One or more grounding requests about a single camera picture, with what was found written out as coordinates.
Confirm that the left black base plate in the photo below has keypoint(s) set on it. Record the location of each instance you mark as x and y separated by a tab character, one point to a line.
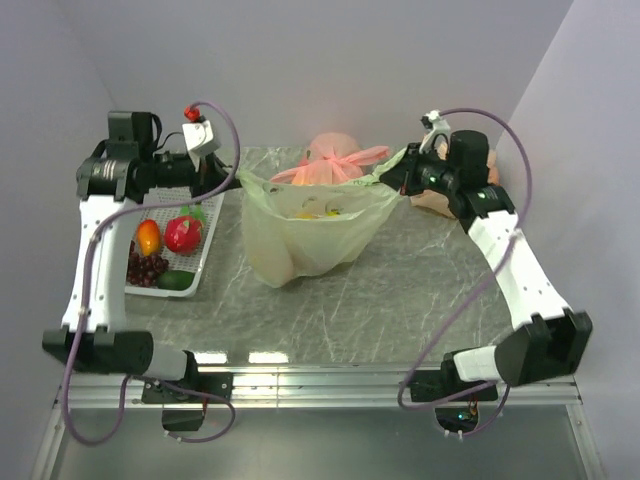
164	392

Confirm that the aluminium mounting rail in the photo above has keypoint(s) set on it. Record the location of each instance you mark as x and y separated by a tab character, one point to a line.
306	386

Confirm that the green avocado-print plastic bag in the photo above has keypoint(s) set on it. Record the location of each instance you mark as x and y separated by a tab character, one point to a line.
280	248

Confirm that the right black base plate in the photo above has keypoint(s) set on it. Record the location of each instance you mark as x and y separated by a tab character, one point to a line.
431	385

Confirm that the dark red fake grape bunch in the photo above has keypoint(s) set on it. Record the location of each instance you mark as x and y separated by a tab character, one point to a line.
143	271

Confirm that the red orange fake mango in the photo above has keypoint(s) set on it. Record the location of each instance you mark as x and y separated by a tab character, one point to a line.
149	237

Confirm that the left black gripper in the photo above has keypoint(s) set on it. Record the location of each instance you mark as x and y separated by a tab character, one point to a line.
212	172

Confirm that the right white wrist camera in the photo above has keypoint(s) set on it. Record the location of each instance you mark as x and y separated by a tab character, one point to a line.
437	130

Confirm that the red fake dragon fruit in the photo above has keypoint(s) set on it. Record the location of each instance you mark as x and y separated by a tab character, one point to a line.
183	234

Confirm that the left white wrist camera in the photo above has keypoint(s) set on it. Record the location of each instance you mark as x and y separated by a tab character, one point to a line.
200	136

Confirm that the green fake avocado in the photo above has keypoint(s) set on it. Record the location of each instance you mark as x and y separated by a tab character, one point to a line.
175	280

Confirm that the pink tied plastic bag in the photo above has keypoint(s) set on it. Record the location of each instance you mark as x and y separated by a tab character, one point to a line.
332	159

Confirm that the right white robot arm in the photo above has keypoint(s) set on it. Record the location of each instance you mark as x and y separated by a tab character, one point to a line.
548	337

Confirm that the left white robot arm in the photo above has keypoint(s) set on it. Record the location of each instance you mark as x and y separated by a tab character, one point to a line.
111	185

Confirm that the yellow fake banana bunch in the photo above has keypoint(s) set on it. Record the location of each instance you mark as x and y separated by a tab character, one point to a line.
314	216

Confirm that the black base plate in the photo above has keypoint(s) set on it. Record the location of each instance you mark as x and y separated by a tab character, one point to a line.
431	385
164	392

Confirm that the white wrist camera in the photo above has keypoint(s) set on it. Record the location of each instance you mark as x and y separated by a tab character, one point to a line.
200	136
437	130

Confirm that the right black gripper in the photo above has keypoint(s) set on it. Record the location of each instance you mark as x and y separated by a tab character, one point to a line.
403	176

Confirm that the orange tied plastic bag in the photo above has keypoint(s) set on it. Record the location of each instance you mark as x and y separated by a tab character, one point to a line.
468	153

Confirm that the white plastic basket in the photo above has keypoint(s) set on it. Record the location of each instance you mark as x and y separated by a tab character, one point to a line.
194	262

